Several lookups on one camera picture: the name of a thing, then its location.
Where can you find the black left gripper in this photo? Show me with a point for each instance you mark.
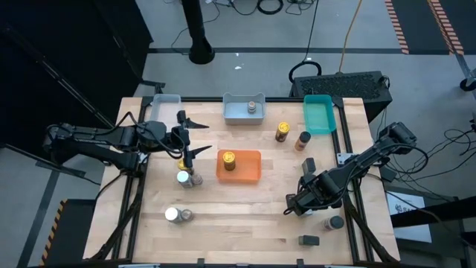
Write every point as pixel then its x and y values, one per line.
pixel 182 137

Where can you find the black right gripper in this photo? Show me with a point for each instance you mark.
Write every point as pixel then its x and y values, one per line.
pixel 306 195

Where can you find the black pepper tin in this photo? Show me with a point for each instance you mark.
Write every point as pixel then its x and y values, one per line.
pixel 308 240
pixel 308 165

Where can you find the dark spice jar yellow lid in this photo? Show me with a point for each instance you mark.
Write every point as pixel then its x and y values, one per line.
pixel 229 160
pixel 282 130
pixel 182 165

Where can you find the orange spice jar black lid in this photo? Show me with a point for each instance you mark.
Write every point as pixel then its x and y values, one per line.
pixel 303 140

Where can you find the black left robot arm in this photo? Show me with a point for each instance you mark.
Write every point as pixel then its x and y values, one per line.
pixel 93 136

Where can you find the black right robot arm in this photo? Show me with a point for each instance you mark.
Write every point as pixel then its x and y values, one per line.
pixel 372 156

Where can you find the clear plastic bin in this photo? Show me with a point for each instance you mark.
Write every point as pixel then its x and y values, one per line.
pixel 165 106

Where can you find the grey plastic bin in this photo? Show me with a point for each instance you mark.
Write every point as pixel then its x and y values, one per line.
pixel 236 113

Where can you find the orange plastic bin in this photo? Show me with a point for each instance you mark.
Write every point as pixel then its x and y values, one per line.
pixel 247 169

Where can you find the teal plastic bin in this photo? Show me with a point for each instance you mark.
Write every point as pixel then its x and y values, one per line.
pixel 319 115

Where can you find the white paper sign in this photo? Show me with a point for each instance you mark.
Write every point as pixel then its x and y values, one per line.
pixel 409 223

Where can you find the black pole stand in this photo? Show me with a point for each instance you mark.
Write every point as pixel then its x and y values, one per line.
pixel 197 30

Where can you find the black computer case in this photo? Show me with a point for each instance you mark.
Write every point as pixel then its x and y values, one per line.
pixel 342 87

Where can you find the black metal beam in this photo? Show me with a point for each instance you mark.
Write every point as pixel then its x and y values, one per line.
pixel 439 212

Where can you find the black mat yellow hazard stripes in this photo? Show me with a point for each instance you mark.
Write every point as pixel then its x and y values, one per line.
pixel 70 234

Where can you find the black curtain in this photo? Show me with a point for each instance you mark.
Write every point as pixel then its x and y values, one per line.
pixel 56 56

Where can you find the black caster wheel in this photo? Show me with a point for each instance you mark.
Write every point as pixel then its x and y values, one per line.
pixel 468 85

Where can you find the black floor mat orange stripes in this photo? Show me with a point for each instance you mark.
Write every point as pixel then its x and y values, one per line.
pixel 416 22

